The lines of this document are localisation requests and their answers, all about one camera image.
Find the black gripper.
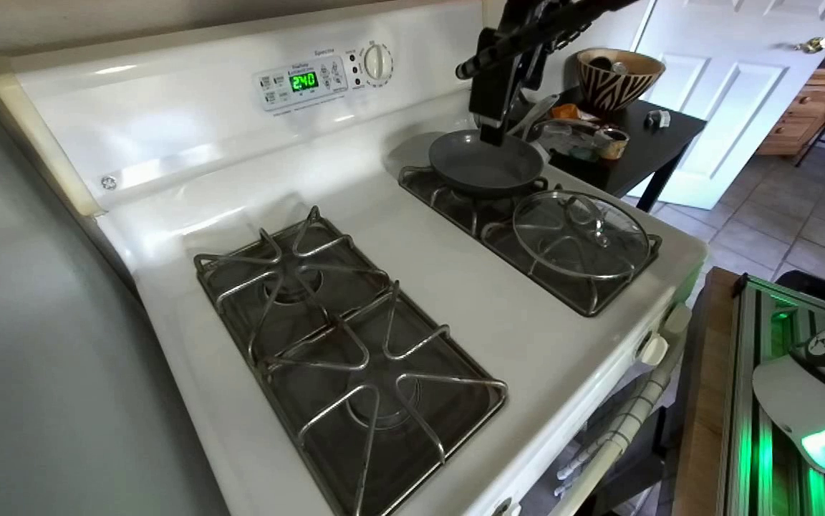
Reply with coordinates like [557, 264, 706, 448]
[454, 25, 550, 148]

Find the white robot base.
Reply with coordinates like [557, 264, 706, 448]
[750, 300, 825, 491]

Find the dark frying pan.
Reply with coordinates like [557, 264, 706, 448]
[427, 125, 550, 201]

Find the black burner grate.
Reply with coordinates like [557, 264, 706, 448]
[395, 159, 666, 321]
[193, 204, 510, 516]

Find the small brown cup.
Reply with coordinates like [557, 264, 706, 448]
[594, 125, 634, 162]

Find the patterned brown bowl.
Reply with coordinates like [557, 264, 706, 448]
[566, 45, 669, 116]

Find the black side table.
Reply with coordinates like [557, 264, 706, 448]
[537, 95, 710, 215]

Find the small metal object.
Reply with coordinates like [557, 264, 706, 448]
[641, 105, 674, 134]

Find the white gas stove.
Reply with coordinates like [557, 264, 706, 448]
[0, 0, 710, 516]

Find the stove control panel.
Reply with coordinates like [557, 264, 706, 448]
[253, 36, 398, 116]

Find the white panel door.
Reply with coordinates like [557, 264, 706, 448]
[578, 0, 825, 211]

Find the wooden cabinet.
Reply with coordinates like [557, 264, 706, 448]
[757, 53, 825, 159]

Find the wooden board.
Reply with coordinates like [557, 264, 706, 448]
[672, 267, 742, 516]

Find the white oven door handle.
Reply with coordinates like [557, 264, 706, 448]
[550, 326, 693, 516]

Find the green lit metal frame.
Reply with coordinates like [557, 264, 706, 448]
[725, 271, 825, 516]

